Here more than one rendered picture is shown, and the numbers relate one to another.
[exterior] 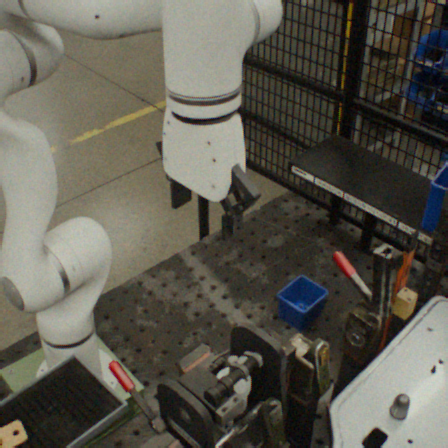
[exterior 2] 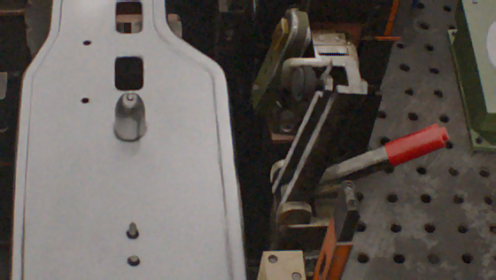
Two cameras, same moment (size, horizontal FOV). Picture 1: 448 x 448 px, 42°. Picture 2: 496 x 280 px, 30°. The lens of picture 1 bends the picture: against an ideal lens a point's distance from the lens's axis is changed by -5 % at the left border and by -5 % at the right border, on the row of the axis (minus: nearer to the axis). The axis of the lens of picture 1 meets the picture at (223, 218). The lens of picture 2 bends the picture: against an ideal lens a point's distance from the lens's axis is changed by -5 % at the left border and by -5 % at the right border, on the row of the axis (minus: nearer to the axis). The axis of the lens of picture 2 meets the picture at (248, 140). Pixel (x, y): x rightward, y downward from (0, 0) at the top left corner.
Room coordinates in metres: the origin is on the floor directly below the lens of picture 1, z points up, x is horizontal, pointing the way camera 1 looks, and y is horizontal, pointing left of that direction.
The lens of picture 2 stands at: (1.03, -0.76, 1.75)
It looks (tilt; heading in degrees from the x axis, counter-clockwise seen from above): 51 degrees down; 123
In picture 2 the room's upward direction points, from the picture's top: 9 degrees clockwise
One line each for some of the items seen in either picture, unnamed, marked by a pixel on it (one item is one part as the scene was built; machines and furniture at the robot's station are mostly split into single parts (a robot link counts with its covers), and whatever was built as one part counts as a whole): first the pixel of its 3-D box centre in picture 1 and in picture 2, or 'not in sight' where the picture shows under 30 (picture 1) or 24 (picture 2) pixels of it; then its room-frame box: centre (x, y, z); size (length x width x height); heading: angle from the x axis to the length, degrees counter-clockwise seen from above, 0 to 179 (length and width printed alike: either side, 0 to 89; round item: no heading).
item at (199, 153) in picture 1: (204, 140); not in sight; (0.60, 0.02, 1.55); 0.10 x 0.07 x 0.11; 45
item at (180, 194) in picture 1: (174, 179); not in sight; (0.65, 0.06, 1.47); 0.03 x 0.03 x 0.07; 45
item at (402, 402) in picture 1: (400, 406); (129, 117); (0.59, -0.32, 1.02); 0.03 x 0.03 x 0.07
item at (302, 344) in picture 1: (295, 404); (298, 159); (0.69, -0.15, 0.88); 0.11 x 0.09 x 0.37; 45
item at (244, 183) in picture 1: (233, 180); not in sight; (0.57, -0.01, 1.52); 0.08 x 0.01 x 0.06; 45
